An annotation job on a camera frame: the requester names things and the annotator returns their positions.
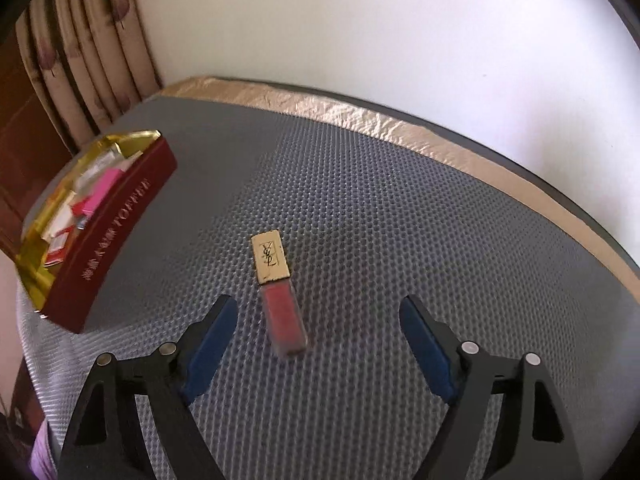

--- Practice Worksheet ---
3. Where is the lip gloss tube gold cap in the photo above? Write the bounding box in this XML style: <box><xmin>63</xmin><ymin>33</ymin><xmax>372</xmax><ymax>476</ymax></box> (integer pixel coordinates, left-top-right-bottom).
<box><xmin>250</xmin><ymin>230</ymin><xmax>308</xmax><ymax>358</ymax></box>

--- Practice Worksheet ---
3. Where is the pink rectangular box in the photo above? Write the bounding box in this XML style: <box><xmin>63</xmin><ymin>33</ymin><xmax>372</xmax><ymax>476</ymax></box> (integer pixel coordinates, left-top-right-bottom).
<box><xmin>81</xmin><ymin>168</ymin><xmax>124</xmax><ymax>218</ymax></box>

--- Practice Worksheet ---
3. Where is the purple cloth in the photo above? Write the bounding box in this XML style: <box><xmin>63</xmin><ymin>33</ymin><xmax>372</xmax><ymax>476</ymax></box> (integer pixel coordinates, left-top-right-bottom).
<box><xmin>29</xmin><ymin>420</ymin><xmax>58</xmax><ymax>480</ymax></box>

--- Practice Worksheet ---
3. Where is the dark red toffee box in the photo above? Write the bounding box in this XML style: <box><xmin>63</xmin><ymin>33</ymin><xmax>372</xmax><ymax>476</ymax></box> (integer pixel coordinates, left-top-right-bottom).
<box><xmin>15</xmin><ymin>130</ymin><xmax>177</xmax><ymax>334</ymax></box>

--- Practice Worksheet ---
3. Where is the grey honeycomb mesh mat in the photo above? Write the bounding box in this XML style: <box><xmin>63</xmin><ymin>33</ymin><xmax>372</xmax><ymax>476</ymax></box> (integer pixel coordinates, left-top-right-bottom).
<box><xmin>17</xmin><ymin>96</ymin><xmax>639</xmax><ymax>479</ymax></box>

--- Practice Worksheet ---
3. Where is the beige patterned curtain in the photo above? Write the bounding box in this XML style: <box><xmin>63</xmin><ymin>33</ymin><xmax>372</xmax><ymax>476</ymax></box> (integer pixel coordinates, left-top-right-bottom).
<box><xmin>15</xmin><ymin>0</ymin><xmax>162</xmax><ymax>152</ymax></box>

